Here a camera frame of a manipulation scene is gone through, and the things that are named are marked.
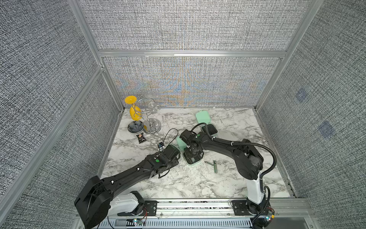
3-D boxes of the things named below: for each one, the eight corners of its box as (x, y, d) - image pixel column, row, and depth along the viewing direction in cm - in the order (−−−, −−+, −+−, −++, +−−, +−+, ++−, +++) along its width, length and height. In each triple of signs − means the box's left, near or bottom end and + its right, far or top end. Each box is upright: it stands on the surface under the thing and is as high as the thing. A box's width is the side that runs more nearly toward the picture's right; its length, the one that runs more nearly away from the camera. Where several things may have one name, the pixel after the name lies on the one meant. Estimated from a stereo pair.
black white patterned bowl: (128, 135, 105) (126, 130, 101) (131, 125, 111) (129, 120, 106) (142, 135, 105) (141, 130, 101) (144, 125, 111) (143, 120, 106)
